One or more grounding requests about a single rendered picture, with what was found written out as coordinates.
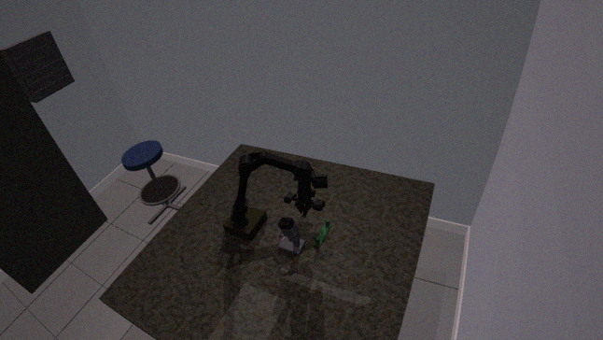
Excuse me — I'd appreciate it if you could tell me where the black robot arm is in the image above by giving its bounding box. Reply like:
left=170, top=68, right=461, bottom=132
left=230, top=150, right=328, bottom=229

